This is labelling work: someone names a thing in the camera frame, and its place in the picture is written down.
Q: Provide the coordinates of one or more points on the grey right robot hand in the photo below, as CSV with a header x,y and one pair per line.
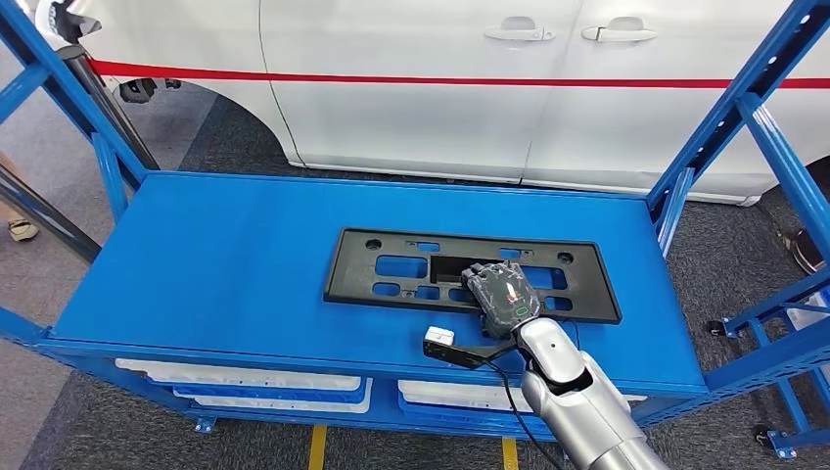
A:
x,y
506,298

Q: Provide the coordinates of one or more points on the black plastic plate part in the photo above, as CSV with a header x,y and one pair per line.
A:
x,y
350,272

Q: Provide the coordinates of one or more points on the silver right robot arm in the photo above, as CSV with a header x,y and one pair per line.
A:
x,y
583,415

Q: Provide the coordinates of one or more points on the blue metal shelf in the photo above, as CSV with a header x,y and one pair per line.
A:
x,y
227,259

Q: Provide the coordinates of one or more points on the white car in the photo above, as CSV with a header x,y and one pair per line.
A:
x,y
421,117

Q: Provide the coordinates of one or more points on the yellow floor tape square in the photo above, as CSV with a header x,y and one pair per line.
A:
x,y
316,447

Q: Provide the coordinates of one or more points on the blue rack on casters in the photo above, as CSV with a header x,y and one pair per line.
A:
x,y
759,316

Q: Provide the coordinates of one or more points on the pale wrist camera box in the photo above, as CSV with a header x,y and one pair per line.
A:
x,y
439,335

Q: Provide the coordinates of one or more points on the black camera bracket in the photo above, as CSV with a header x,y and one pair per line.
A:
x,y
454,355

